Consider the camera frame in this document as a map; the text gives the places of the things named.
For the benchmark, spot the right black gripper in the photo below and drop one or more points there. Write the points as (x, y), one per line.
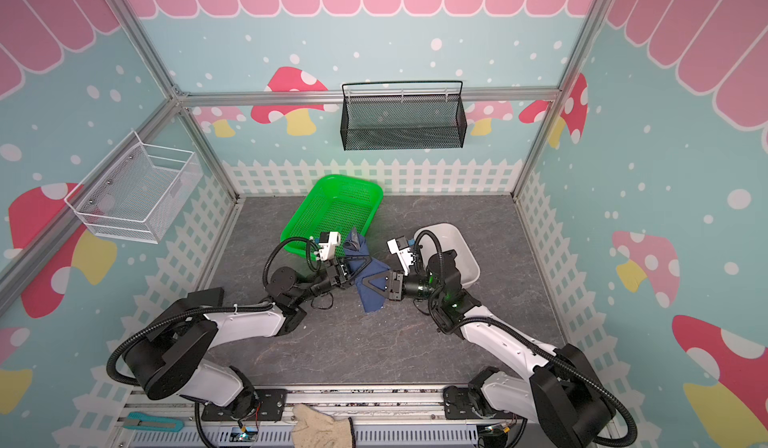
(395, 286)

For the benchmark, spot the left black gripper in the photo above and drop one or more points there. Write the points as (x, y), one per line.
(336, 271)

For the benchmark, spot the dark blue paper napkin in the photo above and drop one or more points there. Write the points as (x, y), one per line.
(356, 244)

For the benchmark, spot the green plastic basket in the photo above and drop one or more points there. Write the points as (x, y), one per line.
(335, 203)

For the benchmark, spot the white plastic tub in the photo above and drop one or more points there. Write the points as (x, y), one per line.
(451, 238)

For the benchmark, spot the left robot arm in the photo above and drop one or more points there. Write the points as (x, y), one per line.
(167, 357)

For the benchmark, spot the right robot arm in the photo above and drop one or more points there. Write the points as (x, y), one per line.
(556, 388)

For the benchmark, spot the black flat pad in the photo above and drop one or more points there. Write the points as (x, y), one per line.
(212, 297)

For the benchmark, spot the beige work glove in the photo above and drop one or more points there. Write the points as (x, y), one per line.
(316, 429)

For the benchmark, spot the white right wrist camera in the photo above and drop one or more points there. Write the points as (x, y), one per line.
(403, 249)

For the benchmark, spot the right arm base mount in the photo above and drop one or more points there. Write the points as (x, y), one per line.
(464, 403)

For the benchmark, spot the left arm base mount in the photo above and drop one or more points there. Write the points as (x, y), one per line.
(260, 404)

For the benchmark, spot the black mesh wall basket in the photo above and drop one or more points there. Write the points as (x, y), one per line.
(403, 115)

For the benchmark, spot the white wire wall basket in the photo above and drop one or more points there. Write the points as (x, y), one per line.
(136, 192)

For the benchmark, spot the teal handled tool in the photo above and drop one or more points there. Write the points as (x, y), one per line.
(144, 422)

